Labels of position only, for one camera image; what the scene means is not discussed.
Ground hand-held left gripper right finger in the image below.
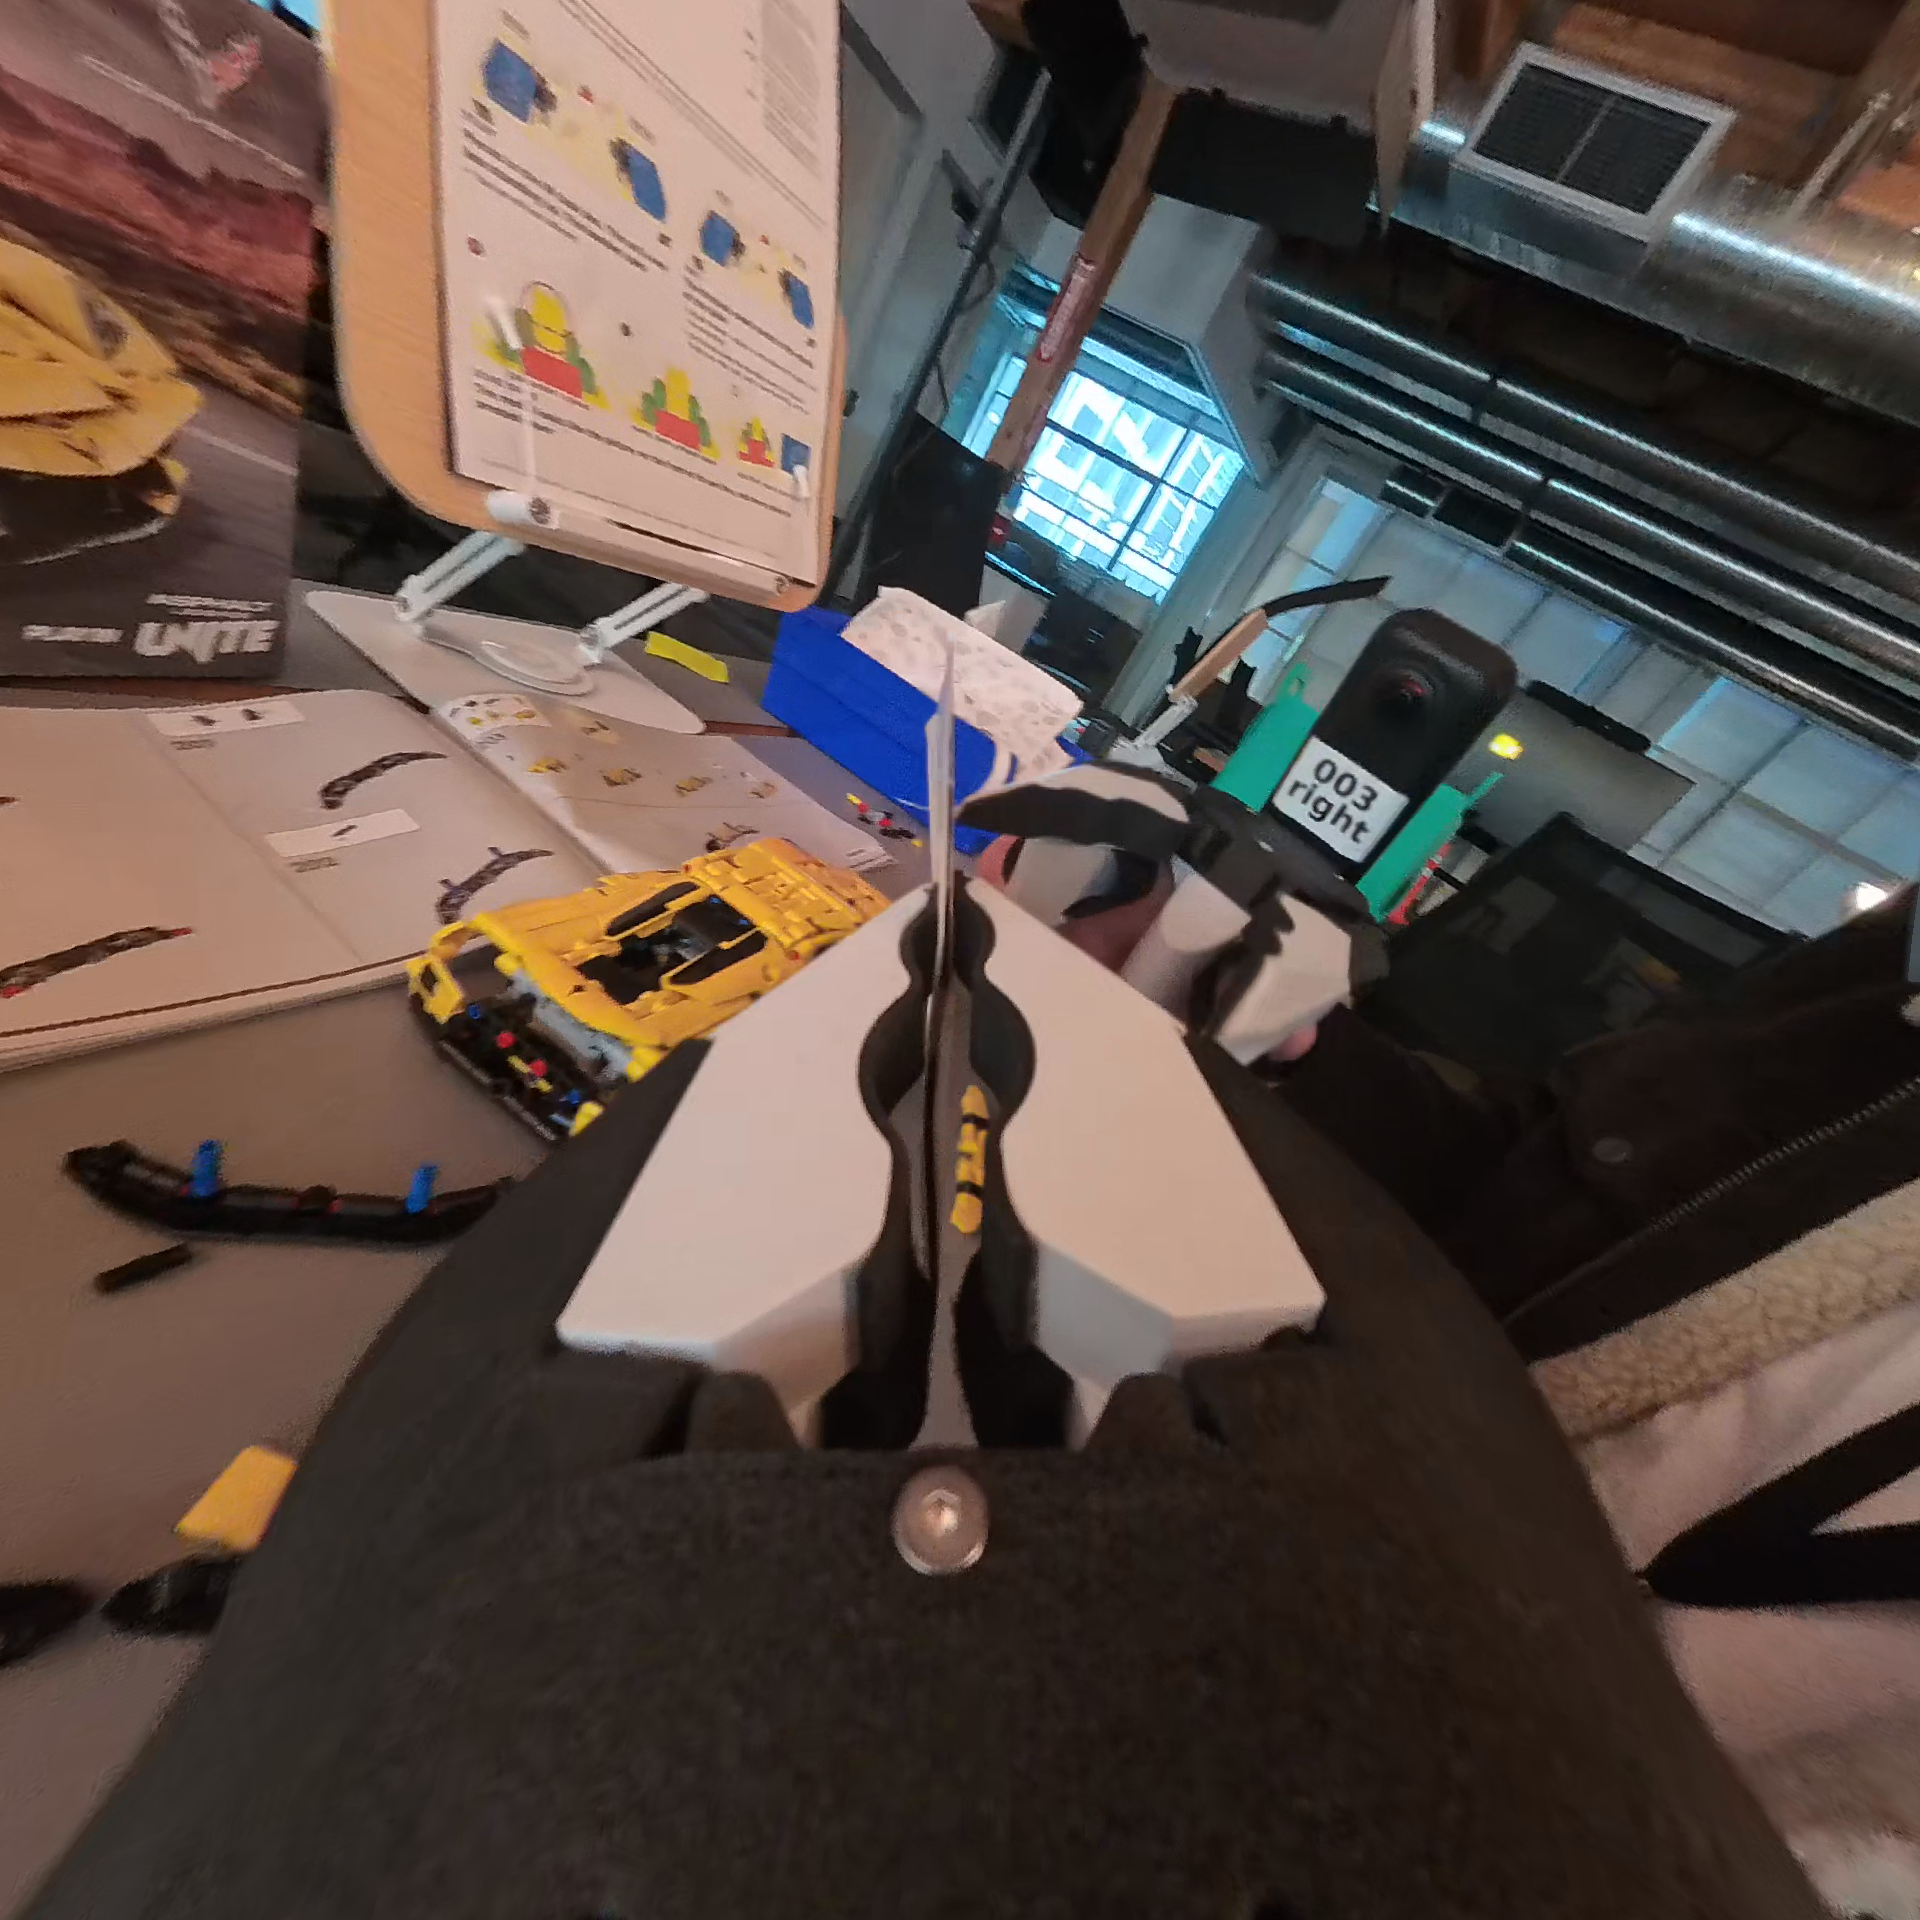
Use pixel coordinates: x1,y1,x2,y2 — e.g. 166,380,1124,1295
959,877,1327,1444

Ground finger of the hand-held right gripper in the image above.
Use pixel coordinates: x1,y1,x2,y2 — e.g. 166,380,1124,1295
998,830,1124,922
1040,753,1201,830

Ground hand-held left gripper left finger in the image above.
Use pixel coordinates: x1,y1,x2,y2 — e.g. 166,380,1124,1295
556,882,959,1444

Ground thin white sticker sheet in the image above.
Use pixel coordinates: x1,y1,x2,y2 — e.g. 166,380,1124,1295
920,637,998,1456

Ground yellow toy brick car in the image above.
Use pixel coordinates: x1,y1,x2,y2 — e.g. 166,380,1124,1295
407,832,895,1149

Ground person's right forearm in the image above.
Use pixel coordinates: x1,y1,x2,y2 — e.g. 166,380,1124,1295
1273,882,1920,1360

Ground grey desk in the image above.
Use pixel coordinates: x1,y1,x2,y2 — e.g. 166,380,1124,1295
0,579,959,1920

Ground person's right hand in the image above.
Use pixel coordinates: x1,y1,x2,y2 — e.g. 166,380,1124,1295
1075,895,1160,979

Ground patterned white paper sheet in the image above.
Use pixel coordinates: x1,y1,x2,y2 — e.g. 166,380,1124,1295
838,587,1083,755

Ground teal bag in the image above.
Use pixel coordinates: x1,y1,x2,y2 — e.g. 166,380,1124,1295
1201,658,1506,922

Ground wooden stick with black tip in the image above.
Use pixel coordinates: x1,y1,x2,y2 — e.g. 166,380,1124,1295
1166,579,1391,710

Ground blue plastic bin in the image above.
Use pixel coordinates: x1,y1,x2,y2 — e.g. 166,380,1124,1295
761,604,1092,818

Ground black office chair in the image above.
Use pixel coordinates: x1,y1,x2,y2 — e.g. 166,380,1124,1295
1370,817,1797,1060

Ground paned window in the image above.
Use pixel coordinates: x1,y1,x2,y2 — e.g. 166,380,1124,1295
968,346,1250,604

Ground black monitor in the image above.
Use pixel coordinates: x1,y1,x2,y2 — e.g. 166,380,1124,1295
853,417,1010,620

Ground black brick strip blue pins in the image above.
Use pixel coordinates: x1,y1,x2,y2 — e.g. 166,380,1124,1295
62,1135,525,1251

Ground black overhead fixture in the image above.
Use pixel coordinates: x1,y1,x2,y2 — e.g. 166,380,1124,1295
1033,0,1448,242

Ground yellow brick panel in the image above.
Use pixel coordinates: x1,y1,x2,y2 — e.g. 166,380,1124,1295
166,1441,300,1559

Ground white air vent grille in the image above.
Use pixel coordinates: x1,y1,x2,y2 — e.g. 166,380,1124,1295
1448,41,1742,242

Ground white document stand base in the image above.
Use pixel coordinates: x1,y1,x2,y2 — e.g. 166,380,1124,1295
306,520,709,738

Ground large open instruction booklet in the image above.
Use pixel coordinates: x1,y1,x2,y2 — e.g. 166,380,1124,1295
0,681,606,1077

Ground black brick piece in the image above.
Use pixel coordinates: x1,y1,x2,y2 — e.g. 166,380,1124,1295
0,1551,246,1669

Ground printed instruction sheet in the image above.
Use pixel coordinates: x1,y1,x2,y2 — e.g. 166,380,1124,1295
429,0,840,587

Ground wooden document stand board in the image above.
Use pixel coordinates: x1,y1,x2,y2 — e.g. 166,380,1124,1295
327,0,850,613

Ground toy car set box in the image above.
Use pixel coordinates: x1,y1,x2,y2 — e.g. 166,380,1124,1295
0,0,334,687

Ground wooden post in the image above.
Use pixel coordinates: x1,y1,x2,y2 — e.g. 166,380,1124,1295
979,73,1175,475

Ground metal air duct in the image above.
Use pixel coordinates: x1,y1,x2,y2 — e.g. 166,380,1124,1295
1370,84,1920,438

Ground black bag strap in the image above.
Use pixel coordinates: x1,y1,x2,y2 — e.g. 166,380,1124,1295
1645,1430,1920,1606

